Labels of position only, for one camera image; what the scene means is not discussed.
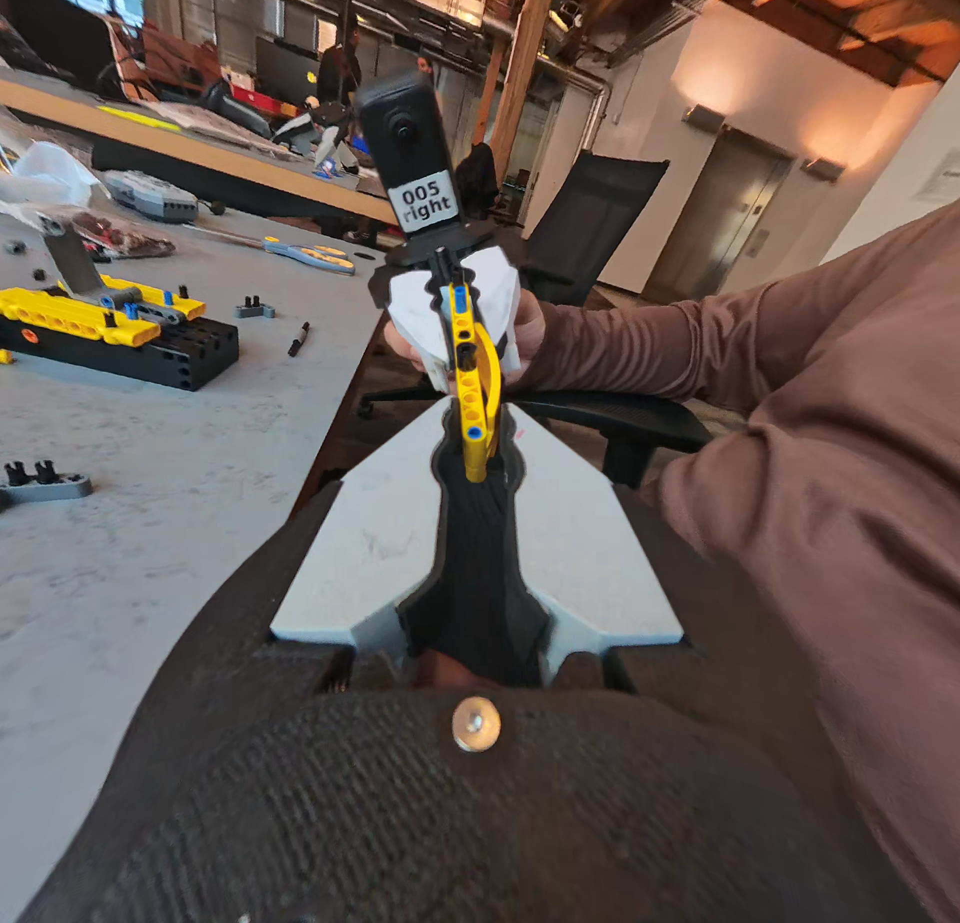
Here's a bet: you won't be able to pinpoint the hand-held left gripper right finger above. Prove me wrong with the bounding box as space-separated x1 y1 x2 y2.
498 401 685 684

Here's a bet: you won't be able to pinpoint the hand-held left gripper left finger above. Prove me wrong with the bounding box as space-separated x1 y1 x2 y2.
270 398 463 656

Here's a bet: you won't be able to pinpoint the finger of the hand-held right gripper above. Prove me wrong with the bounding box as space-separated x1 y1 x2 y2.
388 270 456 393
459 246 522 374

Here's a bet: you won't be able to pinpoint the yellow brick assembly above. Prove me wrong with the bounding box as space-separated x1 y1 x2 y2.
431 246 504 485

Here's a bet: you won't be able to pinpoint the person's right forearm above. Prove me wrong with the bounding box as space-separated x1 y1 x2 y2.
517 285 781 414

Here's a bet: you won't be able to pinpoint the grey desk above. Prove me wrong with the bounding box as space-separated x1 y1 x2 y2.
0 203 385 923

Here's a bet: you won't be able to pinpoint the person's right hand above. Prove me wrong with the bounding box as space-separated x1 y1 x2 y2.
384 291 550 399

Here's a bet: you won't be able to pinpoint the black white device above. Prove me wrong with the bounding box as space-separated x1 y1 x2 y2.
270 109 363 180

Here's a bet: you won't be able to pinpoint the blue yellow scissors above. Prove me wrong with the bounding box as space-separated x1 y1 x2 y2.
183 221 357 278

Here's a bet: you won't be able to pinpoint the computer monitor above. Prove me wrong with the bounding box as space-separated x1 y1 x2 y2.
255 36 321 107

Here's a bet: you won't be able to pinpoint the tall wooden pillar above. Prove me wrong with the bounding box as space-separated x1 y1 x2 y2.
487 0 564 182

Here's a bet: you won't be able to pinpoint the wooden-edged background table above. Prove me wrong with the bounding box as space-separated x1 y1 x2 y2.
0 75 399 227

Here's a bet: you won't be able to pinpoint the metal elevator door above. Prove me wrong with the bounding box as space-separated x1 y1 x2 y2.
643 126 796 303

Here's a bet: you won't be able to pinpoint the grey brick hub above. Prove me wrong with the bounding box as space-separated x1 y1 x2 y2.
101 171 200 225

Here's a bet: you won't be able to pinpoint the black yellow brick block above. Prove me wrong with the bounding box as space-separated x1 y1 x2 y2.
0 263 241 393

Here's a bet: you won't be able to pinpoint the red black small bricks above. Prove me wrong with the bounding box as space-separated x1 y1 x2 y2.
71 214 177 260

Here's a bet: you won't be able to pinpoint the grey curved brick panel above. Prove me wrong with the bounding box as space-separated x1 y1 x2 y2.
39 214 108 298

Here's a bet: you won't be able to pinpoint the white plastic bag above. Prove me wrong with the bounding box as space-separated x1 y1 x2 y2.
0 141 102 213

